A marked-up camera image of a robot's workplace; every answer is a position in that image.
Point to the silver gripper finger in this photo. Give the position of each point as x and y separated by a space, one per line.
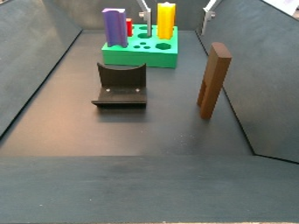
145 14
208 9

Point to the brown two-legged block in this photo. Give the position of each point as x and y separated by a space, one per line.
215 72

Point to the red square block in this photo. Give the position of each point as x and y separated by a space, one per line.
129 27

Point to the green shape sorter board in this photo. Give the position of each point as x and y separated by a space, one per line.
144 50

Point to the yellow star block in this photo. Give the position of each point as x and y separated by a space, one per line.
164 21

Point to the purple tall block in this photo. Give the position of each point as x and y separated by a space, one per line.
115 23

